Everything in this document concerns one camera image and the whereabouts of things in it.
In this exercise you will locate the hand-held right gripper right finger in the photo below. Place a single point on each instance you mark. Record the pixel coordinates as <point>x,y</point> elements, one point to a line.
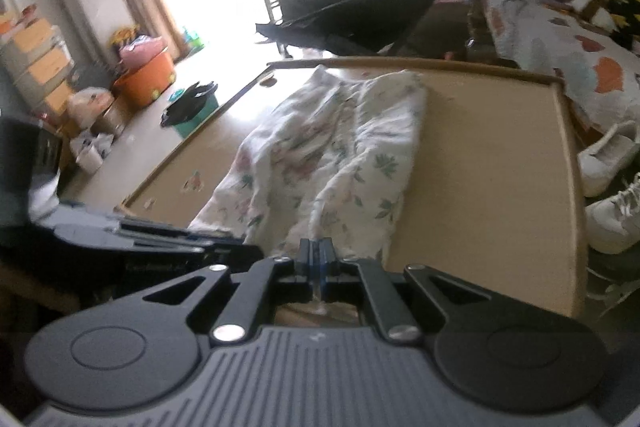
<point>327,274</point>

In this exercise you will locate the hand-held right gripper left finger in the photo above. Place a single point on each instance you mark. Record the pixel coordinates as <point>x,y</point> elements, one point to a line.
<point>307,274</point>

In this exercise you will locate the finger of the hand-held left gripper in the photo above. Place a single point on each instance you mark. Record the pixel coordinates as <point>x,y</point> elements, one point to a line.
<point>200,243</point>

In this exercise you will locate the white floral shirt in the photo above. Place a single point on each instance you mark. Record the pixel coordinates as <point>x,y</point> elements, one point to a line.
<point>325,157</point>

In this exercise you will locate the cartoon boy rocket sticker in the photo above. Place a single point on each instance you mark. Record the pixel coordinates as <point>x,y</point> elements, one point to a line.
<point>192,182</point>

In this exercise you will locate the white plastic bag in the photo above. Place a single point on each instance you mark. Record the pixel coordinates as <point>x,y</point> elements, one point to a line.
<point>92,152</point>

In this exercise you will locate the pink plastic bag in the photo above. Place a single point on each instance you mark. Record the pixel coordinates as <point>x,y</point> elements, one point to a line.
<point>90,107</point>

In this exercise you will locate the stack of cardboard boxes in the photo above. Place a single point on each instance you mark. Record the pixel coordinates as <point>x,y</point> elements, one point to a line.
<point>35,62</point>

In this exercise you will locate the green trash bin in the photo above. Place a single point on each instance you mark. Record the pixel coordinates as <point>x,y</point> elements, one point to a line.
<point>192,114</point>

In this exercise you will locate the orange wheeled storage tub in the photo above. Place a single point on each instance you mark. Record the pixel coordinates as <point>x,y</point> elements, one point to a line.
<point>147,82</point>

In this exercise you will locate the yellow toy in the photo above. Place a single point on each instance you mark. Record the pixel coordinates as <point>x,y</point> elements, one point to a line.
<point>125,37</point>

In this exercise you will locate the pink basket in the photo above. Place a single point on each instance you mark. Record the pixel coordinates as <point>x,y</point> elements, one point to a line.
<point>142,52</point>

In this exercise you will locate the white air conditioner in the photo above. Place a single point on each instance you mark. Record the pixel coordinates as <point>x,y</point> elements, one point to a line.
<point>95,2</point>

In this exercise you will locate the green toy bottle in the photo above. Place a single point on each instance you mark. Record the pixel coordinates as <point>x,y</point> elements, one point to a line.
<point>194,39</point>

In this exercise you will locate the white lace sneaker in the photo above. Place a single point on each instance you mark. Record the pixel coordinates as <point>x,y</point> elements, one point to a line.
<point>612,219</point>

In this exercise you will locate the white flat shoe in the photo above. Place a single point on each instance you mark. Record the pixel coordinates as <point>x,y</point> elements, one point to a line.
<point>605,157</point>

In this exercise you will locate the heart print quilt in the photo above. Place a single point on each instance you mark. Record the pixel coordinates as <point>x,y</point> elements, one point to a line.
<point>550,52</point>

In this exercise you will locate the black pillow gold trees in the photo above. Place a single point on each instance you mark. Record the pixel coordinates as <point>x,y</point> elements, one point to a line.
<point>625,2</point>

